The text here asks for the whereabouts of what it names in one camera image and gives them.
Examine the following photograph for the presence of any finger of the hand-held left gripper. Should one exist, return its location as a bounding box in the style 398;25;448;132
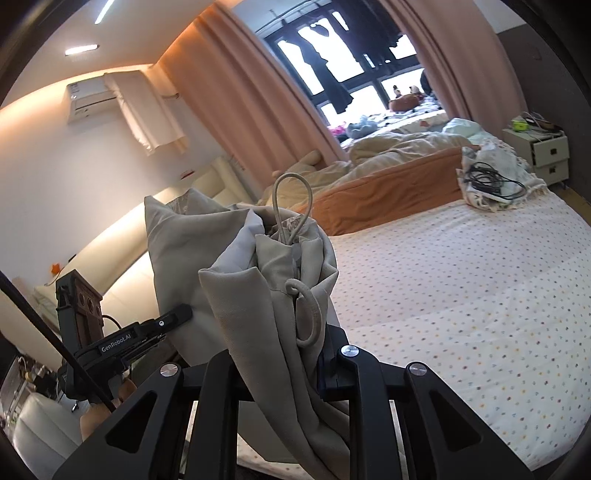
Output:
139;304;194;334

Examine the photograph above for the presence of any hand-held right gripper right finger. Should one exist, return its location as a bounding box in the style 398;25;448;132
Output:
316;323;536;480

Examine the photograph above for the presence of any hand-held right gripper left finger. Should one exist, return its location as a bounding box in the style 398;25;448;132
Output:
51;352;250;480

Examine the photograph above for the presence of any beige jacket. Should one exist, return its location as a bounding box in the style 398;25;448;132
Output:
144;172;358;480

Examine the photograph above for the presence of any row of dark hanging clothes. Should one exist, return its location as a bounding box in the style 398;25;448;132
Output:
332;0;409;75

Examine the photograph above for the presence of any person's left hand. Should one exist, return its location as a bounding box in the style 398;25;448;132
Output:
79;377;139;439

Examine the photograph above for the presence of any cream padded headboard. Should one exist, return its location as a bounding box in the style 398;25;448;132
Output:
32;157;259;333

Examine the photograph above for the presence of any white side table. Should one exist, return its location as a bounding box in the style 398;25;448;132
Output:
14;392;86;462

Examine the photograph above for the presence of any bed with floral sheet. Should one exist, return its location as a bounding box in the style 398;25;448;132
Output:
318;185;591;472

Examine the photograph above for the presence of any orange blanket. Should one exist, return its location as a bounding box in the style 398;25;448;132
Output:
295;147;467;236

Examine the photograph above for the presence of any white hanging cloth cover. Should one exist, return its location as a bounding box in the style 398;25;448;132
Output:
104;69;190;158

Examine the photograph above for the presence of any pink curtain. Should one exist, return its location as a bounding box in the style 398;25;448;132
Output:
376;0;529;121
159;2;354;169

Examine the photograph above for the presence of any beige duvet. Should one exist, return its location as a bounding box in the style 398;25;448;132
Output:
256;131;467;206

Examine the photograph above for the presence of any white air conditioner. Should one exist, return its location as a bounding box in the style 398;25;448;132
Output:
66;71;121;125

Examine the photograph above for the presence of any blue plush toy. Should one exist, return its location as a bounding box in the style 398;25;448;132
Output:
346;115;377;138

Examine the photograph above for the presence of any fringed patterned cloth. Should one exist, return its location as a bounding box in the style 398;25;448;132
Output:
456;141;550;213

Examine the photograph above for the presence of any long dark hanging garment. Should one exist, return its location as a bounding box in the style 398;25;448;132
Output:
298;21;354;114

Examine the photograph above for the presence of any mint green cloth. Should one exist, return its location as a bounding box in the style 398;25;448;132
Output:
441;117;492;148

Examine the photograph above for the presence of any brown plush toy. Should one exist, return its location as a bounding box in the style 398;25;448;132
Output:
388;85;428;112

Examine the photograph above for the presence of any black framed window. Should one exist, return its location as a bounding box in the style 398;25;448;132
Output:
256;9;439;134

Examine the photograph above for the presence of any white nightstand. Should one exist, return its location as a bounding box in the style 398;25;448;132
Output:
502;124;570;188

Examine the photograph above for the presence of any black cable bundle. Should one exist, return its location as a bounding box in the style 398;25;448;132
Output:
464;164;527;201

